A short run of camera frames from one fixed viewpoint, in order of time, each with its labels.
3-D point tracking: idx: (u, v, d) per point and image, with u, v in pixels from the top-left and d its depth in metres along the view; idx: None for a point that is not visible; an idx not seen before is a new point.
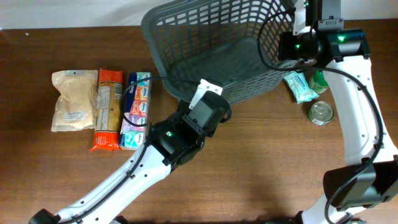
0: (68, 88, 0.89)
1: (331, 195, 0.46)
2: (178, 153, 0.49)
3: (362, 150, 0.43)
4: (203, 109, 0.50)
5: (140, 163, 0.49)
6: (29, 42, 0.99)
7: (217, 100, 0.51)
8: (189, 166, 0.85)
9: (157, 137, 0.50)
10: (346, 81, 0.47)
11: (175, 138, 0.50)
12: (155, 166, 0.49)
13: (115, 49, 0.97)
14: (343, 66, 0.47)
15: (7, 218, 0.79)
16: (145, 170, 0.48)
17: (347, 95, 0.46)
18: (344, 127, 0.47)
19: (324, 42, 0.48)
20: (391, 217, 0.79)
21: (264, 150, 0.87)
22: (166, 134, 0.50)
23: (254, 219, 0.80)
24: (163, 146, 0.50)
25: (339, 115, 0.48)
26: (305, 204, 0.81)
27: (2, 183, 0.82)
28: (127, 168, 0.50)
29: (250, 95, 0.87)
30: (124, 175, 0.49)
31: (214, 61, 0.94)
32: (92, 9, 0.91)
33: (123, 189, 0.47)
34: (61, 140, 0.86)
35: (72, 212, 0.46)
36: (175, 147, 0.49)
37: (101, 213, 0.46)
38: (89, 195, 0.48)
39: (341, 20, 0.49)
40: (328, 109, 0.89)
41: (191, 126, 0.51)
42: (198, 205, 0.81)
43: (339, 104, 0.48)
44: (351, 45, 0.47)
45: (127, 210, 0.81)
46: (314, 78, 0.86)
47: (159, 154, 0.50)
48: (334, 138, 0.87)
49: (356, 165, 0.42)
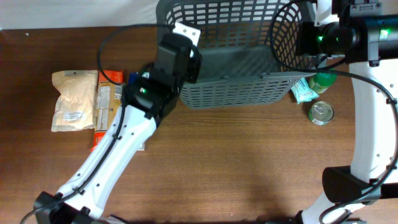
0: (67, 88, 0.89)
1: (333, 195, 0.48)
2: (158, 107, 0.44)
3: (371, 172, 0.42)
4: (163, 55, 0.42)
5: (124, 123, 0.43)
6: (29, 42, 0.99)
7: (175, 40, 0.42)
8: (189, 165, 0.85)
9: (131, 96, 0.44)
10: (375, 93, 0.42)
11: (150, 93, 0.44)
12: (140, 122, 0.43)
13: (115, 49, 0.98)
14: (374, 71, 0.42)
15: (7, 218, 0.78)
16: (130, 128, 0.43)
17: (372, 109, 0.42)
18: (359, 135, 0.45)
19: (360, 32, 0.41)
20: (391, 218, 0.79)
21: (264, 150, 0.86)
22: (140, 91, 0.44)
23: (254, 219, 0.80)
24: (140, 103, 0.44)
25: (359, 122, 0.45)
26: (305, 204, 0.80)
27: (2, 183, 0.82)
28: (112, 130, 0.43)
29: (247, 102, 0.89)
30: (110, 137, 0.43)
31: (221, 60, 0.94)
32: (92, 8, 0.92)
33: (119, 150, 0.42)
34: (61, 140, 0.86)
35: (73, 185, 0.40)
36: (152, 101, 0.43)
37: (102, 179, 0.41)
38: (84, 165, 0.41)
39: (379, 4, 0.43)
40: (327, 109, 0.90)
41: (161, 78, 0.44)
42: (198, 204, 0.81)
43: (359, 113, 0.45)
44: (395, 34, 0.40)
45: (127, 210, 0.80)
46: (314, 78, 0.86)
47: (139, 112, 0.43)
48: (334, 139, 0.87)
49: (363, 185, 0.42)
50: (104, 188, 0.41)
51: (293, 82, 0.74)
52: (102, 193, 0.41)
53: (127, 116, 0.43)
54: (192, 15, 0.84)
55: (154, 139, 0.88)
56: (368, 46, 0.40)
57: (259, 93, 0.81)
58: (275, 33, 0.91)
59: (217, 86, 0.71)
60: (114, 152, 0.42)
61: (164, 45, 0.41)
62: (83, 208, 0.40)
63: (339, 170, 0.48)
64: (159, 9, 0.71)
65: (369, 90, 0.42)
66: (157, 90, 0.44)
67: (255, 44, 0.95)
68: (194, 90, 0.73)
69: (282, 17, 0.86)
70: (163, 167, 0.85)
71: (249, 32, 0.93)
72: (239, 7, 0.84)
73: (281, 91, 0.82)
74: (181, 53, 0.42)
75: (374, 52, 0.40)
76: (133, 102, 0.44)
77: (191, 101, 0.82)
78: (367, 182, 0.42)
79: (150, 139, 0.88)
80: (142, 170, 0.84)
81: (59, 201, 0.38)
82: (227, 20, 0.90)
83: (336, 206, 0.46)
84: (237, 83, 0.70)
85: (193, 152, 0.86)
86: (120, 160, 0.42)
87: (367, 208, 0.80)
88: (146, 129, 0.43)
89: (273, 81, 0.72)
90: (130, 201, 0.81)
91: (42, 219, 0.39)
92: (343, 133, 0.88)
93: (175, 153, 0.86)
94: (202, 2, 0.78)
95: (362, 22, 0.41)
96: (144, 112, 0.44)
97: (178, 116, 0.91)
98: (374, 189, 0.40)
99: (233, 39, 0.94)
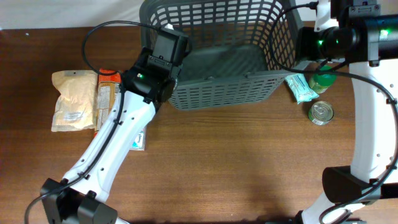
0: (67, 88, 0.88)
1: (333, 195, 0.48)
2: (157, 90, 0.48)
3: (370, 172, 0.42)
4: (164, 43, 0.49)
5: (124, 109, 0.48)
6: (29, 42, 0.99)
7: (173, 31, 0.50)
8: (189, 166, 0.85)
9: (129, 81, 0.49)
10: (375, 93, 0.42)
11: (148, 78, 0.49)
12: (139, 106, 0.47)
13: (115, 49, 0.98)
14: (374, 71, 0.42)
15: (7, 218, 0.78)
16: (131, 113, 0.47)
17: (372, 109, 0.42)
18: (359, 135, 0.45)
19: (360, 32, 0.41)
20: (392, 218, 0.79)
21: (263, 150, 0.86)
22: (138, 77, 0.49)
23: (255, 219, 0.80)
24: (138, 89, 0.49)
25: (358, 122, 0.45)
26: (305, 203, 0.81)
27: (2, 183, 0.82)
28: (113, 117, 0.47)
29: (236, 102, 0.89)
30: (111, 124, 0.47)
31: (207, 60, 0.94)
32: (92, 8, 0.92)
33: (120, 134, 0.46)
34: (61, 140, 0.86)
35: (78, 170, 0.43)
36: (150, 86, 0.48)
37: (106, 163, 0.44)
38: (87, 153, 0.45)
39: (377, 7, 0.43)
40: (327, 109, 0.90)
41: (159, 64, 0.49)
42: (198, 204, 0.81)
43: (359, 112, 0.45)
44: (395, 34, 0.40)
45: (127, 210, 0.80)
46: (314, 78, 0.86)
47: (138, 97, 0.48)
48: (335, 138, 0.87)
49: (362, 185, 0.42)
50: (109, 172, 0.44)
51: (280, 80, 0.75)
52: (107, 177, 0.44)
53: (127, 102, 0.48)
54: (177, 17, 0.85)
55: (153, 140, 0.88)
56: (367, 46, 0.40)
57: (246, 91, 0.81)
58: (261, 32, 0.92)
59: (204, 87, 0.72)
60: (116, 135, 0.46)
61: (165, 34, 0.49)
62: (89, 192, 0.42)
63: (340, 170, 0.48)
64: (142, 12, 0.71)
65: (369, 90, 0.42)
66: (155, 75, 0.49)
67: (242, 43, 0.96)
68: (182, 91, 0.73)
69: (267, 16, 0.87)
70: (163, 168, 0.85)
71: (235, 32, 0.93)
72: (223, 7, 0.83)
73: (268, 90, 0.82)
74: (179, 42, 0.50)
75: (374, 52, 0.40)
76: (132, 88, 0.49)
77: (178, 102, 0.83)
78: (367, 182, 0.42)
79: (150, 139, 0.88)
80: (142, 170, 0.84)
81: (65, 186, 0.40)
82: (212, 21, 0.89)
83: (336, 206, 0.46)
84: (222, 83, 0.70)
85: (193, 152, 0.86)
86: (122, 145, 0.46)
87: (367, 208, 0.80)
88: (145, 113, 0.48)
89: (258, 80, 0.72)
90: (130, 201, 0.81)
91: (50, 205, 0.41)
92: (344, 132, 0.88)
93: (175, 153, 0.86)
94: (185, 2, 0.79)
95: (361, 21, 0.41)
96: (143, 97, 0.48)
97: (178, 116, 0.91)
98: (374, 189, 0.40)
99: (220, 40, 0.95)
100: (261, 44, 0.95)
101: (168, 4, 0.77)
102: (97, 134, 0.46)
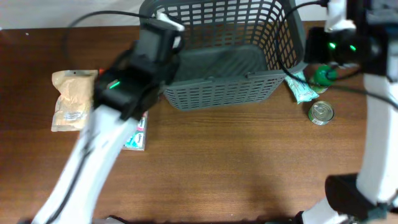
0: (67, 88, 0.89)
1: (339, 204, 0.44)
2: (138, 100, 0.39)
3: (379, 194, 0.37)
4: (148, 38, 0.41)
5: (91, 132, 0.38)
6: (29, 42, 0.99)
7: (161, 24, 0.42)
8: (189, 166, 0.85)
9: (97, 88, 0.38)
10: (393, 114, 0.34)
11: (125, 83, 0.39)
12: (110, 129, 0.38)
13: (115, 49, 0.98)
14: (395, 89, 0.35)
15: (7, 218, 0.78)
16: (102, 136, 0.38)
17: (389, 130, 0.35)
18: (369, 150, 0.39)
19: None
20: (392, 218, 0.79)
21: (263, 150, 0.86)
22: (111, 84, 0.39)
23: (254, 219, 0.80)
24: (109, 98, 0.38)
25: (370, 136, 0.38)
26: (305, 203, 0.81)
27: (2, 182, 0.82)
28: (81, 144, 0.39)
29: (236, 102, 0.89)
30: (78, 155, 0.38)
31: (207, 59, 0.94)
32: (93, 8, 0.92)
33: (89, 168, 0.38)
34: (61, 140, 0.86)
35: (49, 211, 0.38)
36: (127, 94, 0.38)
37: (80, 201, 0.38)
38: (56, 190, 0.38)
39: None
40: (328, 109, 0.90)
41: (140, 64, 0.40)
42: (197, 204, 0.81)
43: (374, 126, 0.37)
44: None
45: (127, 210, 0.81)
46: (313, 78, 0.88)
47: (111, 113, 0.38)
48: (335, 138, 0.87)
49: (367, 206, 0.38)
50: (85, 208, 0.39)
51: (280, 80, 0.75)
52: (84, 213, 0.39)
53: (96, 124, 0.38)
54: (176, 17, 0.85)
55: (153, 140, 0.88)
56: None
57: (246, 91, 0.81)
58: (261, 32, 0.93)
59: (204, 87, 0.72)
60: (88, 166, 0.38)
61: (150, 28, 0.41)
62: None
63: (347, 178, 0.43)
64: (142, 12, 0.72)
65: (388, 109, 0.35)
66: (134, 79, 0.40)
67: (242, 43, 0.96)
68: (181, 91, 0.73)
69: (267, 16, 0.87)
70: (163, 168, 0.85)
71: (235, 32, 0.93)
72: (222, 7, 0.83)
73: (268, 90, 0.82)
74: (167, 35, 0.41)
75: None
76: (101, 99, 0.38)
77: (178, 102, 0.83)
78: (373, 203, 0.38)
79: (150, 139, 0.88)
80: (142, 170, 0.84)
81: None
82: (211, 21, 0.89)
83: None
84: (221, 83, 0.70)
85: (193, 152, 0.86)
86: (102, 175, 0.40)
87: None
88: (117, 135, 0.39)
89: (258, 80, 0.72)
90: (130, 201, 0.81)
91: None
92: (343, 133, 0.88)
93: (175, 153, 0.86)
94: (184, 3, 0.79)
95: None
96: (116, 113, 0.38)
97: (178, 116, 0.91)
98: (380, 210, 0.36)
99: (219, 39, 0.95)
100: (261, 43, 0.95)
101: (168, 4, 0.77)
102: (65, 168, 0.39)
